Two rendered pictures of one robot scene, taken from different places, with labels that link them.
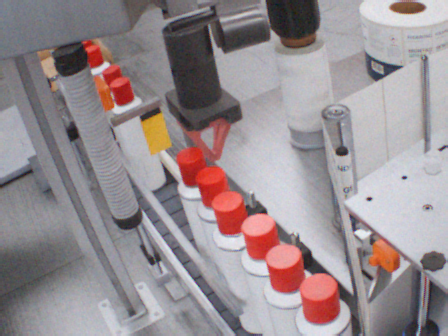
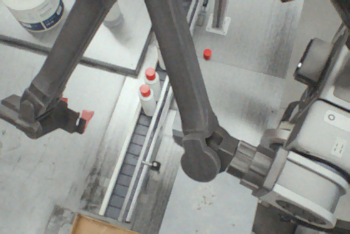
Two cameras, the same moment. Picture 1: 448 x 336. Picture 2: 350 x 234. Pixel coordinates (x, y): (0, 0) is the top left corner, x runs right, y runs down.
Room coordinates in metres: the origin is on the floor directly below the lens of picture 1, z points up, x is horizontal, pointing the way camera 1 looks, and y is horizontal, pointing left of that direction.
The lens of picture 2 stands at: (1.30, 0.70, 2.13)
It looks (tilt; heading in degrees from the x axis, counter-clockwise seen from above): 71 degrees down; 226
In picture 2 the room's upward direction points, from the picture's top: 5 degrees counter-clockwise
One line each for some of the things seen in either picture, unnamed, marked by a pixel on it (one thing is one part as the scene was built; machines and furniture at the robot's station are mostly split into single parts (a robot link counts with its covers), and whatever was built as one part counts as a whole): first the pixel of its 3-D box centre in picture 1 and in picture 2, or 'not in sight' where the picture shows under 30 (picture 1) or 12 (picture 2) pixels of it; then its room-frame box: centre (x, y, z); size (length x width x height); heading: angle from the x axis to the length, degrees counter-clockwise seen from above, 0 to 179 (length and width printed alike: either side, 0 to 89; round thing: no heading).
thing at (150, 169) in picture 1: (136, 135); not in sight; (0.81, 0.19, 0.98); 0.05 x 0.05 x 0.20
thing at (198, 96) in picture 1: (197, 85); not in sight; (0.66, 0.06, 1.12); 0.10 x 0.07 x 0.07; 23
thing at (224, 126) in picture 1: (204, 127); not in sight; (0.67, 0.07, 1.05); 0.07 x 0.07 x 0.09; 23
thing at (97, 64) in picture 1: (105, 93); (152, 84); (0.99, 0.27, 0.98); 0.05 x 0.05 x 0.20
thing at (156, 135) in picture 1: (155, 131); not in sight; (0.61, 0.12, 1.09); 0.03 x 0.01 x 0.06; 114
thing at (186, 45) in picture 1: (192, 41); not in sight; (0.66, 0.05, 1.18); 0.07 x 0.06 x 0.07; 102
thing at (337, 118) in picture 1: (342, 170); not in sight; (0.62, -0.10, 0.97); 0.05 x 0.05 x 0.19
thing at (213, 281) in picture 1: (101, 126); (169, 74); (0.92, 0.28, 0.96); 1.07 x 0.01 x 0.01; 24
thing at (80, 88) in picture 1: (99, 141); not in sight; (0.48, 0.15, 1.18); 0.04 x 0.04 x 0.21
